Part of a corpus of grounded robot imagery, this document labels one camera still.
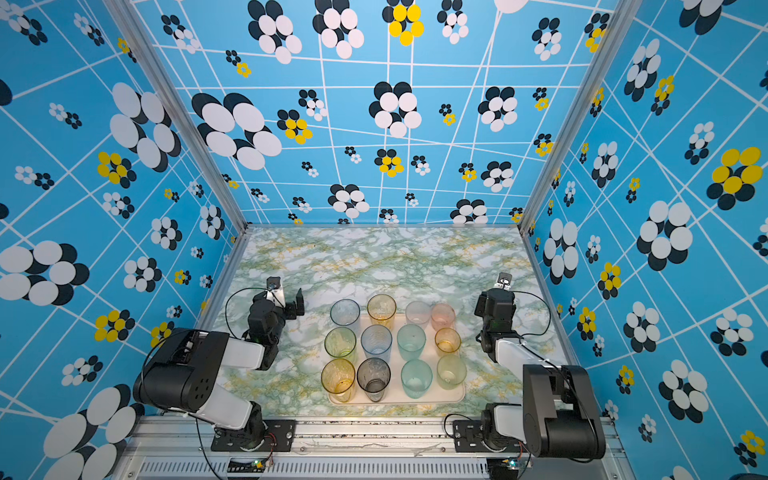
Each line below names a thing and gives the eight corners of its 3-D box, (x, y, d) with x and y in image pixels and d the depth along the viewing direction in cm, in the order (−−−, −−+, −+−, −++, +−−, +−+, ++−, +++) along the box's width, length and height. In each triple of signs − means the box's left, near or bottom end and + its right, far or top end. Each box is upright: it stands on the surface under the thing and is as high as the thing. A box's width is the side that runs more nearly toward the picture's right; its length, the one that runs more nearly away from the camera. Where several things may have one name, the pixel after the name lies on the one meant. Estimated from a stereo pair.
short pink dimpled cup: (430, 335, 93) (433, 323, 87) (429, 315, 97) (431, 303, 91) (452, 334, 93) (456, 323, 86) (450, 315, 97) (453, 303, 91)
